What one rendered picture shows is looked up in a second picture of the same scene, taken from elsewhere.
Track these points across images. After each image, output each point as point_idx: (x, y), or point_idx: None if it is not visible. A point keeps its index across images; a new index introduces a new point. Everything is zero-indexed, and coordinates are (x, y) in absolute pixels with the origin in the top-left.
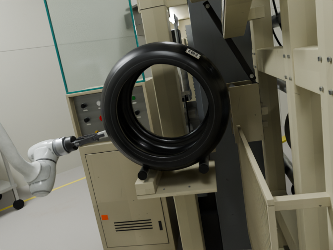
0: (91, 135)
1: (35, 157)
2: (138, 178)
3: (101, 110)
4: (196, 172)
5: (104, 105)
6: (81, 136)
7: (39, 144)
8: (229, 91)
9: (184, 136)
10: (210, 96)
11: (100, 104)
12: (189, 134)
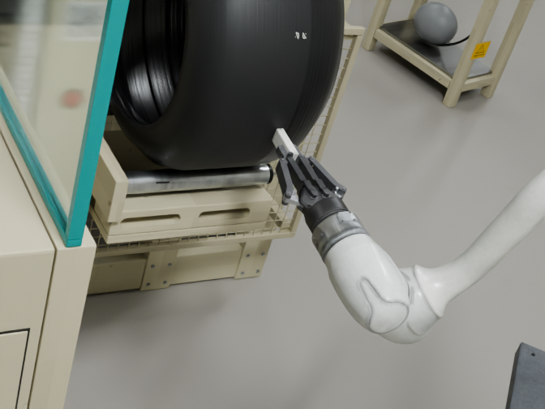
0: (299, 170)
1: (405, 286)
2: (247, 198)
3: (334, 72)
4: (135, 153)
5: (341, 55)
6: (311, 189)
7: (389, 263)
8: None
9: (123, 94)
10: None
11: (334, 62)
12: (122, 83)
